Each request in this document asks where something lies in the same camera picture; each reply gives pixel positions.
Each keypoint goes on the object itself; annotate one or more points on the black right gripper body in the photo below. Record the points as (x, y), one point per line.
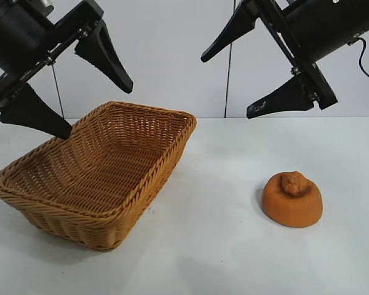
(323, 27)

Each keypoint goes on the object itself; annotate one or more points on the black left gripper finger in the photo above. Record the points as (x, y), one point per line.
(37, 116)
(106, 58)

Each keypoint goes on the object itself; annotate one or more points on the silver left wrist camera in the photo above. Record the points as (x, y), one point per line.
(46, 3)

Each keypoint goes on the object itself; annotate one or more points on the brown woven wicker basket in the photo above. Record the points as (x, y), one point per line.
(104, 172)

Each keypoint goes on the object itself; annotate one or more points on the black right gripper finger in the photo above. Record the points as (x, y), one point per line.
(286, 98)
(236, 24)

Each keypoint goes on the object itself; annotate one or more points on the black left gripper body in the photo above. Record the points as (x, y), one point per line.
(15, 30)

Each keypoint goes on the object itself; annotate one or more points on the orange-brown bread bun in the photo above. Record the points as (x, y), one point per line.
(290, 206)

